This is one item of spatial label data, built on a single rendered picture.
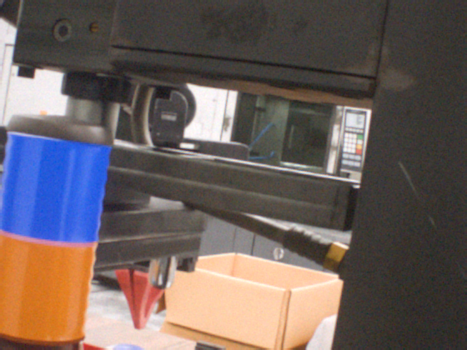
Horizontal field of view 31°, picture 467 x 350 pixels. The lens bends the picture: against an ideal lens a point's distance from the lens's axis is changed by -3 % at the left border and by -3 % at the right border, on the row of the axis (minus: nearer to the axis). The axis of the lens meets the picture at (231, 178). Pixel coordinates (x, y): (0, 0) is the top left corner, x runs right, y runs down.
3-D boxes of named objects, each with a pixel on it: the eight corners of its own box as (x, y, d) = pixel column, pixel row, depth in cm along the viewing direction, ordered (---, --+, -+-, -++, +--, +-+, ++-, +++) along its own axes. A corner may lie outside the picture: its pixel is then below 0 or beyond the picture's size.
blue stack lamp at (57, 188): (35, 220, 33) (47, 135, 33) (118, 240, 32) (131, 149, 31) (-28, 223, 30) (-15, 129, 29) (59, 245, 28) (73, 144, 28)
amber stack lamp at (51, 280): (24, 307, 33) (35, 224, 33) (105, 331, 32) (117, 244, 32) (-40, 319, 30) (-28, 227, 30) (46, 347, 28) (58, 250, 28)
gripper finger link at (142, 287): (119, 316, 104) (128, 240, 103) (171, 328, 101) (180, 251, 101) (88, 323, 98) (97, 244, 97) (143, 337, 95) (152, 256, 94)
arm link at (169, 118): (229, 201, 105) (242, 102, 104) (247, 210, 97) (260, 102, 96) (134, 191, 102) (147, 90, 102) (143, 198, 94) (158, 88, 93)
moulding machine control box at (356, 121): (332, 169, 506) (342, 105, 504) (344, 171, 526) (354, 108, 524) (362, 174, 497) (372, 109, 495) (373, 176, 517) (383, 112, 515)
